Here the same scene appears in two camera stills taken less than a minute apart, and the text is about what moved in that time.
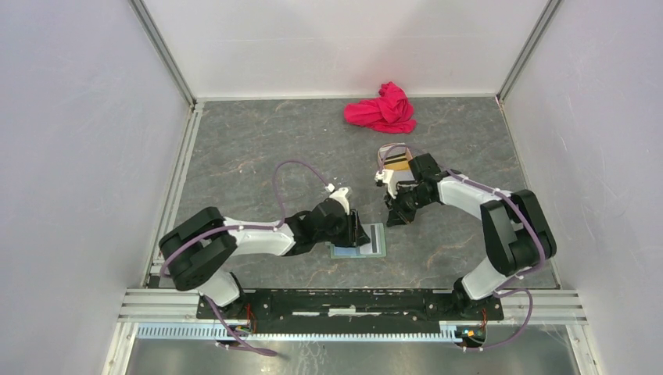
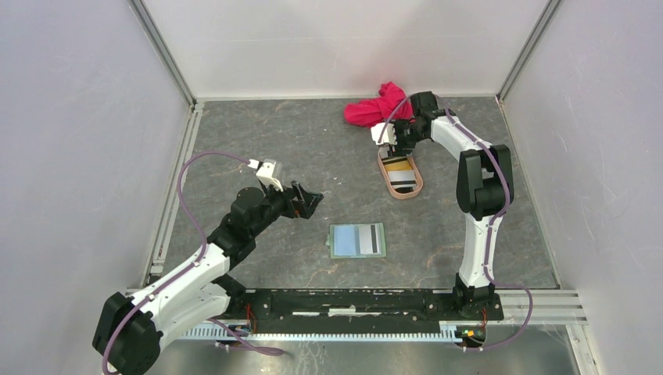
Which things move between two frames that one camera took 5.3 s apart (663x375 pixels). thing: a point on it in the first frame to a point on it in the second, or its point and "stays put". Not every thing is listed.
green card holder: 376,248 stays put
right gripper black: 396,216 to 399,144
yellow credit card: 397,164 stays put
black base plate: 349,308 stays put
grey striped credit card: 375,234 stays put
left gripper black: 354,234 to 295,207
